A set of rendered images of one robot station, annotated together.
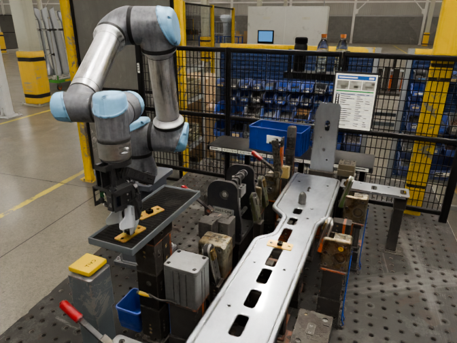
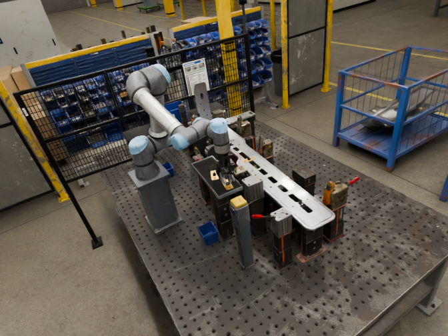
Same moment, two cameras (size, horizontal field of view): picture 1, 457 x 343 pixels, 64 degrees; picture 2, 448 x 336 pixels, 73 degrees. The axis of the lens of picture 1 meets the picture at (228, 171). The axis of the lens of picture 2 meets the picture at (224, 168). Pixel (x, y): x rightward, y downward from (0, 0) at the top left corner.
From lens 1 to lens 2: 1.20 m
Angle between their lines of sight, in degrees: 40
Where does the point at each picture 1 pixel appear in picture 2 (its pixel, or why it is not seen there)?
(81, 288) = (244, 211)
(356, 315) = not seen: hidden behind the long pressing
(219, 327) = (279, 193)
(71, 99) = (187, 135)
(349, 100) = (194, 77)
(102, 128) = (225, 137)
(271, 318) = (287, 179)
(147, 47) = (157, 92)
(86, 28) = not seen: outside the picture
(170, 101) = not seen: hidden behind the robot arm
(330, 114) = (201, 89)
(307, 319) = (299, 170)
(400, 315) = (285, 162)
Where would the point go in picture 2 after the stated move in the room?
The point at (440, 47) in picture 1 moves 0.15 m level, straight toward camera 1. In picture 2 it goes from (226, 34) to (233, 36)
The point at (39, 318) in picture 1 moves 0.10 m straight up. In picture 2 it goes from (167, 278) to (162, 267)
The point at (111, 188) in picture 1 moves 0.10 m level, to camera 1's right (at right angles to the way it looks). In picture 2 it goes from (230, 164) to (243, 154)
